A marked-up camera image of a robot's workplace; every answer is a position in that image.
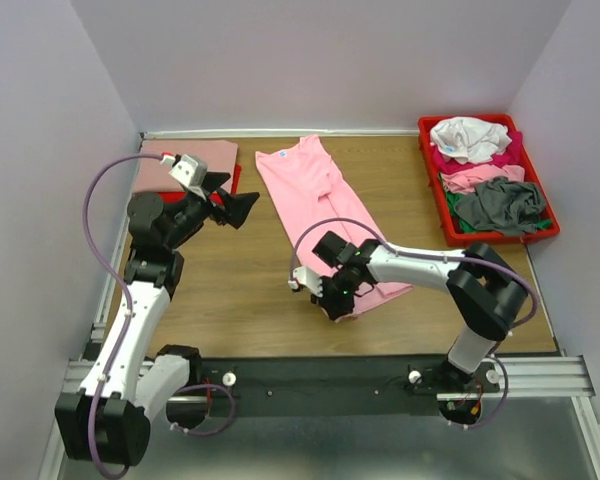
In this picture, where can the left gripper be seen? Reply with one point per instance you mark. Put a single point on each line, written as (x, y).
(238, 207)

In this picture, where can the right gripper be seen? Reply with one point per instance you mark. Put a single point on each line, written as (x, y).
(334, 308)

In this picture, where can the light pink t-shirt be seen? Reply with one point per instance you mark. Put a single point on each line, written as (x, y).
(308, 190)

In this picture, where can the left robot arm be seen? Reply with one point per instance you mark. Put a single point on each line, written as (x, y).
(108, 419)

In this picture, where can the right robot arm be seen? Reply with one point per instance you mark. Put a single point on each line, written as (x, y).
(487, 293)

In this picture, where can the folded red t-shirt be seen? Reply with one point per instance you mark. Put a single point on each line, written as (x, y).
(155, 178)

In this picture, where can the red plastic bin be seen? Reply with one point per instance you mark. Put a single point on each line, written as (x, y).
(450, 224)

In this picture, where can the green garment in bin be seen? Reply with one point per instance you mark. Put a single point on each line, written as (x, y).
(509, 216)

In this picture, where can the salmon pink garment in bin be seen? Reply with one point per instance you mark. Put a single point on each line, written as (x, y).
(465, 181)

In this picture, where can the grey garment in bin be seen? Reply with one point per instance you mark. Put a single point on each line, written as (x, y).
(504, 187)

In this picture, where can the white t-shirt in bin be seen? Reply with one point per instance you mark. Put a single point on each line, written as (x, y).
(469, 140)

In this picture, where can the magenta garment in bin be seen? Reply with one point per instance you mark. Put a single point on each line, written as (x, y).
(511, 156)

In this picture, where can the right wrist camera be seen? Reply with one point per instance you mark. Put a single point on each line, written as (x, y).
(305, 278)

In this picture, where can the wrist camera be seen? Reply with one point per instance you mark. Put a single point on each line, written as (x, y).
(188, 171)
(305, 278)

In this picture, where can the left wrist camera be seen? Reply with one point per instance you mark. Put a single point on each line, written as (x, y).
(188, 171)

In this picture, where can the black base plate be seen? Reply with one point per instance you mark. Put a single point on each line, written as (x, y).
(419, 385)

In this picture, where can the aluminium frame rail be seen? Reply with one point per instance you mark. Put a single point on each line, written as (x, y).
(517, 377)

